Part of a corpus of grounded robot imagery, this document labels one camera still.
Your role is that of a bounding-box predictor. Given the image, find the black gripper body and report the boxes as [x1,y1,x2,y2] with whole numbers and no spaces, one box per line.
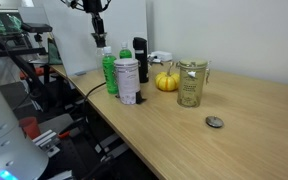
[82,0,104,15]

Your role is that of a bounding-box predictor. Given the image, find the short green bottle white cap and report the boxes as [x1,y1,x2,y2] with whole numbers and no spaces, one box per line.
[119,41,133,60]

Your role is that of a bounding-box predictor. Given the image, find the tall green bottle white cap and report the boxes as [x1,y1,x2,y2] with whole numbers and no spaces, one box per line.
[102,45,119,95]

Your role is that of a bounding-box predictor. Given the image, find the large white board panel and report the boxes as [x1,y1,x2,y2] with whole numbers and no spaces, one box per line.
[42,0,148,78]

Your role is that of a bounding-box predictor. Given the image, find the black thermos flask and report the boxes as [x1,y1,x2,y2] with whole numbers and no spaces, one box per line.
[132,36,150,84]

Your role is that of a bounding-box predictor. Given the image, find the white clamp-lid canister jar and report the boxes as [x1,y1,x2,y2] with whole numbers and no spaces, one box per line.
[113,58,142,106]

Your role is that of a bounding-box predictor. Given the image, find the white power adapter box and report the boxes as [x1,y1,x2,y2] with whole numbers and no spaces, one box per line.
[150,50,174,63]

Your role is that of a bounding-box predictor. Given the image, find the black folded card clip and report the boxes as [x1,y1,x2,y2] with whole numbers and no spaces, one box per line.
[135,90,148,105]

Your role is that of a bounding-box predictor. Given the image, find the small yellow pumpkin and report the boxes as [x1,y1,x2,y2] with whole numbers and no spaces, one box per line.
[155,61,181,93]

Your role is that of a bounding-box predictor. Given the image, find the red plastic cup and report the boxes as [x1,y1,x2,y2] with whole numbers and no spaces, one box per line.
[18,116,42,140]

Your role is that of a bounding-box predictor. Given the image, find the aluminium profile piece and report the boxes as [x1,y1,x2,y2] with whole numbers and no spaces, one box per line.
[33,129,61,158]

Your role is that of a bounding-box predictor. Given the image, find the round metal lid disc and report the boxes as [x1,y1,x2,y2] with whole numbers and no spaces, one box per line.
[205,115,225,129]

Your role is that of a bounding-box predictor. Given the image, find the black camera on stand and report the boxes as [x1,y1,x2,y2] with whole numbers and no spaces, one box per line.
[20,22,53,44]

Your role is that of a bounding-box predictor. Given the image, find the thick black cable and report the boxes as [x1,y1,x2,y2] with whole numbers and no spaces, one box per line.
[81,81,107,134]

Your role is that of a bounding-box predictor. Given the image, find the black metal stand frame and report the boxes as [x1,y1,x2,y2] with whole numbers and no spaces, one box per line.
[0,30,50,113]

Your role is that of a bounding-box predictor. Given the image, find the orange tool handle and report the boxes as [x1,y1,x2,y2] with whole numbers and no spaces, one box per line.
[57,130,72,140]

